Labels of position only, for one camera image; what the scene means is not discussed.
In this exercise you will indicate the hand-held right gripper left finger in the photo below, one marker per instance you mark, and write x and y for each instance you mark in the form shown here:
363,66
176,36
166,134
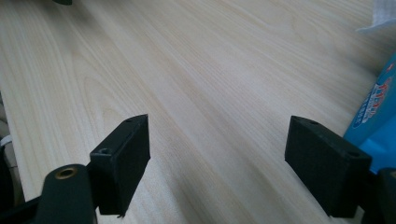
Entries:
121,168

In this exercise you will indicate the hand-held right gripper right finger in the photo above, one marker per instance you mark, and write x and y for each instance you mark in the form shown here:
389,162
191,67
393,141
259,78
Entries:
323,168

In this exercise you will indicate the blue wet wipes pack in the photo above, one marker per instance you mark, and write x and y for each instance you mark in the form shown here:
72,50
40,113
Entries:
375,124

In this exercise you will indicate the white wet wipe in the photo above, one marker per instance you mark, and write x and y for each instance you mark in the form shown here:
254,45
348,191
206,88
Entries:
384,15

